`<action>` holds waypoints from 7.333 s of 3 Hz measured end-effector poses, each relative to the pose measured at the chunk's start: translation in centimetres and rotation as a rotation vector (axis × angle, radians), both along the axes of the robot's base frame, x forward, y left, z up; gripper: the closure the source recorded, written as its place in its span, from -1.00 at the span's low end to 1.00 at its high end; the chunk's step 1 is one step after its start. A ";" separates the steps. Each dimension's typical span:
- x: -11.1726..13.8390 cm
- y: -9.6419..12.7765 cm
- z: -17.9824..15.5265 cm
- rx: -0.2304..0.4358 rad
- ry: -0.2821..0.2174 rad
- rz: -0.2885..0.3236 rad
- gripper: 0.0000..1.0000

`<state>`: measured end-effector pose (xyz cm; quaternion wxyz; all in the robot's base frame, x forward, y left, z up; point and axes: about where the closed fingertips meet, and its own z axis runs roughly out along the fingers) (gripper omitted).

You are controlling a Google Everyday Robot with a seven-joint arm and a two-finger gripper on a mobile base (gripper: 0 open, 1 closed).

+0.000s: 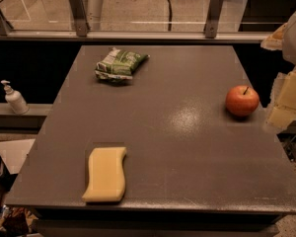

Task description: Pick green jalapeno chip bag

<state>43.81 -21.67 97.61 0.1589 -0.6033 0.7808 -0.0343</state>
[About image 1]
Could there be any left metal railing post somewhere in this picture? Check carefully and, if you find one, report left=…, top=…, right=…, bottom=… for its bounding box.
left=69, top=0, right=89, bottom=37

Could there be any yellow sponge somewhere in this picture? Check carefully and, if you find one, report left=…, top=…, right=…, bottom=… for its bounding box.
left=82, top=147, right=126, bottom=202

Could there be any white cardboard box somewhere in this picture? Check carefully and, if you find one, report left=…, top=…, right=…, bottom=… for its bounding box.
left=0, top=139, right=35, bottom=175

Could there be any metal railing post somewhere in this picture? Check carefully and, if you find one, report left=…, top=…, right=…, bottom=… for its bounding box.
left=204, top=0, right=224, bottom=39
left=69, top=0, right=89, bottom=37

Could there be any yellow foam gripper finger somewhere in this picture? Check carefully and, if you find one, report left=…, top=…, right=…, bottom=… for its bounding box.
left=260, top=24, right=287, bottom=50
left=263, top=66, right=296, bottom=131

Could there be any red apple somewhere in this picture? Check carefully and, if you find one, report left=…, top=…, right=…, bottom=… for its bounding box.
left=225, top=85, right=259, bottom=117

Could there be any right metal railing post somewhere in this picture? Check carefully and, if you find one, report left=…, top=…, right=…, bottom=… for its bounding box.
left=204, top=0, right=224, bottom=39

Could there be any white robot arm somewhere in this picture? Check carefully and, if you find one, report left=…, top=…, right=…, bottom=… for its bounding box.
left=260, top=11, right=296, bottom=133

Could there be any green jalapeno chip bag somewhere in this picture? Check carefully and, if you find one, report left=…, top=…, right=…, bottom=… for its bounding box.
left=95, top=47, right=149, bottom=81

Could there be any white pump dispenser bottle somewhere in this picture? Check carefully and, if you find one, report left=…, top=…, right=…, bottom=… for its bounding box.
left=1, top=80, right=29, bottom=115

